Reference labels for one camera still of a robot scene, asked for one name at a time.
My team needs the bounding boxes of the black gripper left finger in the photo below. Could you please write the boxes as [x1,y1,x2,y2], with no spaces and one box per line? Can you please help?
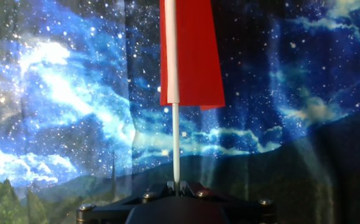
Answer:
[76,180,178,224]

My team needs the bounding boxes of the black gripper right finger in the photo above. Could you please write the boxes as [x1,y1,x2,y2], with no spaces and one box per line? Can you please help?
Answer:
[177,180,277,224]

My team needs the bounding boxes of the red flag with white pole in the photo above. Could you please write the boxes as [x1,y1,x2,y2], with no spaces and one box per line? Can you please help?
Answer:
[159,0,226,197]

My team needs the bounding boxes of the galaxy and meadow printed cloth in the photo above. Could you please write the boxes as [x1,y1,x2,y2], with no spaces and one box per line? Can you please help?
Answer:
[0,0,360,224]

